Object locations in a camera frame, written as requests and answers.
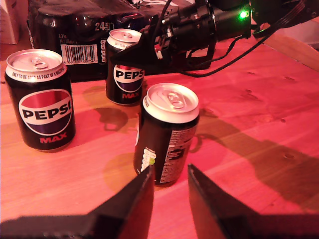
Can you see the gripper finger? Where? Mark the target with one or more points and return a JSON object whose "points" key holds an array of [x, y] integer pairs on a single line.
{"points": [[211, 211], [134, 211], [142, 54]]}

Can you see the black Pepsi Max can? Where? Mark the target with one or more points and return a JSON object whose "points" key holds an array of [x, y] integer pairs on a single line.
{"points": [[40, 112], [124, 84], [162, 139]]}

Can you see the black Pepsi Max multipack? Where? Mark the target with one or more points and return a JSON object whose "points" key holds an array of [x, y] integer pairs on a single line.
{"points": [[74, 30]]}

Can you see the gingerbread print tissue box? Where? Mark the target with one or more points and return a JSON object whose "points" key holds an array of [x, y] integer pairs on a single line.
{"points": [[10, 25]]}

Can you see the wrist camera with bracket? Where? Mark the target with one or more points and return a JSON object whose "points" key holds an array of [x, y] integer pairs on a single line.
{"points": [[207, 53]]}

